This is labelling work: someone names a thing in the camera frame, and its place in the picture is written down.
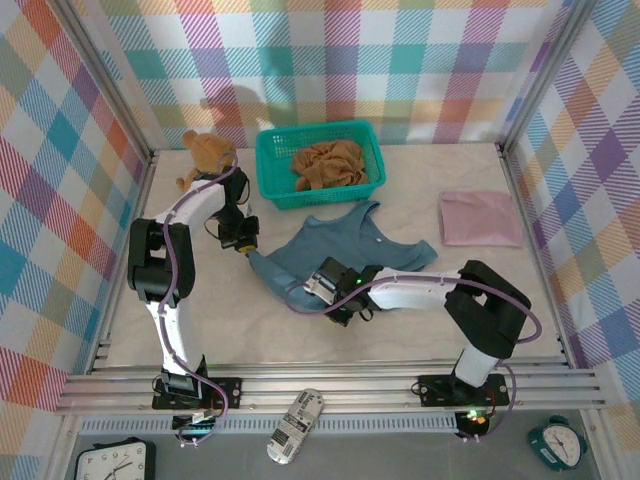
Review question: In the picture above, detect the blue tank top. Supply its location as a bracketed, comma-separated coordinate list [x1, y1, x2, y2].
[247, 200, 440, 314]

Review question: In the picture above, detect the aluminium side rail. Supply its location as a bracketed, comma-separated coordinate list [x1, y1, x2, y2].
[87, 149, 161, 375]
[497, 142, 576, 371]

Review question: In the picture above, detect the pink tank top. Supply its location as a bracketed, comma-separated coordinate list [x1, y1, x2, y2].
[438, 189, 525, 249]

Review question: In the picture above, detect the aluminium frame post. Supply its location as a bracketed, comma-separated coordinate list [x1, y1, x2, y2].
[52, 0, 161, 164]
[497, 0, 596, 156]

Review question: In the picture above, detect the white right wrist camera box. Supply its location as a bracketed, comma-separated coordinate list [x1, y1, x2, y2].
[305, 269, 331, 301]

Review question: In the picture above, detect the teal alarm clock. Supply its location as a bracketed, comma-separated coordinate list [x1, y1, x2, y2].
[527, 414, 589, 471]

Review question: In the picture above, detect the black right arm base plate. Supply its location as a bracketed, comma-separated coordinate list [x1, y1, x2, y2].
[417, 373, 511, 407]

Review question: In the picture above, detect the brown teddy bear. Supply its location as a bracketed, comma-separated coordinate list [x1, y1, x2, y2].
[175, 129, 236, 194]

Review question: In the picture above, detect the brown tank top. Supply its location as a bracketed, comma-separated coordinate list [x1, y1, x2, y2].
[289, 140, 371, 192]

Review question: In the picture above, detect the teal plastic basket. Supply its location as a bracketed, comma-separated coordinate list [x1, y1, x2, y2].
[255, 119, 389, 211]

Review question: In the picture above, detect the black square clock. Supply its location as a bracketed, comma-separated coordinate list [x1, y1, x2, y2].
[74, 436, 157, 480]

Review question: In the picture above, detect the grey slotted cable duct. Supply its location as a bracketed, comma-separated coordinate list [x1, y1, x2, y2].
[79, 413, 459, 435]

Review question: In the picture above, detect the long aluminium frame rail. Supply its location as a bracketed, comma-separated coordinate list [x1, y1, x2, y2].
[54, 357, 609, 416]

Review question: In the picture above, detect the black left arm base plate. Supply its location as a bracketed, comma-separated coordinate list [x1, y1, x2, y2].
[152, 377, 243, 411]

